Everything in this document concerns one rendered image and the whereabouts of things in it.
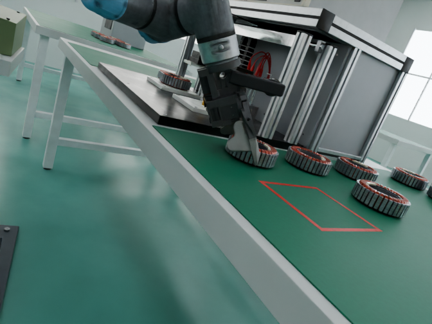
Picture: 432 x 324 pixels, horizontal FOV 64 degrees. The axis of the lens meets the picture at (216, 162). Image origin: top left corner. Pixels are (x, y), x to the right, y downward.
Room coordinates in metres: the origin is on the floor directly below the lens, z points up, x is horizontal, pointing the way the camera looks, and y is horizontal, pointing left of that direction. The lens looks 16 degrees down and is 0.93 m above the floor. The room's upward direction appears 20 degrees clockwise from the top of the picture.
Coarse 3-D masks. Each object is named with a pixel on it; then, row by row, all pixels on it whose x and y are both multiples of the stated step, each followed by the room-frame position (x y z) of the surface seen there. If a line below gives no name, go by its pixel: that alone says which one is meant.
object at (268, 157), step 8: (232, 136) 0.71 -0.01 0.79; (264, 144) 0.75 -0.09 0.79; (232, 152) 0.69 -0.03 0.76; (240, 152) 0.67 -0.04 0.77; (248, 152) 0.67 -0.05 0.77; (264, 152) 0.68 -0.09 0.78; (272, 152) 0.69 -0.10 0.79; (240, 160) 0.68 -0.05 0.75; (248, 160) 0.68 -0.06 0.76; (264, 160) 0.68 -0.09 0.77; (272, 160) 0.69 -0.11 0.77
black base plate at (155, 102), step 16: (112, 80) 1.08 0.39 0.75; (128, 80) 1.07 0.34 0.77; (144, 80) 1.19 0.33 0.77; (144, 96) 0.90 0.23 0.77; (160, 96) 0.98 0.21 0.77; (160, 112) 0.77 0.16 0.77; (176, 112) 0.84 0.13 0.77; (192, 112) 0.91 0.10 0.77; (192, 128) 0.80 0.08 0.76; (208, 128) 0.82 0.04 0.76; (256, 128) 1.04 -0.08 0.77; (272, 144) 0.95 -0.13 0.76; (288, 144) 0.98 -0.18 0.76
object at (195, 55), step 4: (192, 52) 1.28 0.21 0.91; (196, 52) 1.26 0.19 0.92; (192, 56) 1.27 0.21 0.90; (196, 56) 1.25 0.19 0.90; (200, 56) 1.23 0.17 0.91; (184, 60) 1.26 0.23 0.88; (188, 60) 1.25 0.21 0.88; (192, 60) 1.26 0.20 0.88; (196, 60) 1.24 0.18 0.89; (200, 60) 1.23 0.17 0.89; (192, 64) 1.22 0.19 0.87; (196, 64) 1.23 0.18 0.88; (200, 64) 1.23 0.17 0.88; (204, 64) 1.24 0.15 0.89
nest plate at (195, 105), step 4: (172, 96) 1.05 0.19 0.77; (176, 96) 1.03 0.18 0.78; (180, 96) 1.03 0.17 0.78; (184, 96) 1.07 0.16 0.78; (180, 100) 1.00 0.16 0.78; (184, 100) 0.99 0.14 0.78; (188, 100) 1.02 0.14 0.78; (192, 100) 1.05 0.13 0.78; (196, 100) 1.07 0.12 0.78; (200, 100) 1.10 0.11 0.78; (184, 104) 0.97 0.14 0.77; (188, 104) 0.96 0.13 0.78; (192, 104) 0.97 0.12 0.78; (196, 104) 1.00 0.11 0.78; (200, 104) 1.02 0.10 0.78; (188, 108) 0.95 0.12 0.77; (192, 108) 0.94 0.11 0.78; (196, 108) 0.93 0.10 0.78; (200, 108) 0.95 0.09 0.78; (204, 108) 0.98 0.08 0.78; (200, 112) 0.94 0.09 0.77; (204, 112) 0.95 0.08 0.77
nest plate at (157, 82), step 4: (148, 76) 1.24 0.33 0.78; (148, 80) 1.23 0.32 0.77; (152, 80) 1.20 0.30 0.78; (156, 80) 1.21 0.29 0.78; (156, 84) 1.17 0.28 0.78; (160, 84) 1.15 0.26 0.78; (164, 84) 1.18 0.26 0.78; (160, 88) 1.13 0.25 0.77; (164, 88) 1.13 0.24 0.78; (168, 88) 1.14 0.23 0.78; (172, 88) 1.16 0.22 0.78; (172, 92) 1.15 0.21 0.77; (176, 92) 1.16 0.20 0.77; (180, 92) 1.17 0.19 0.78; (184, 92) 1.18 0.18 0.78; (188, 92) 1.21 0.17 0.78; (192, 92) 1.25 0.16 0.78; (192, 96) 1.19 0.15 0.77; (196, 96) 1.20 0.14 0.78; (200, 96) 1.21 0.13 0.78
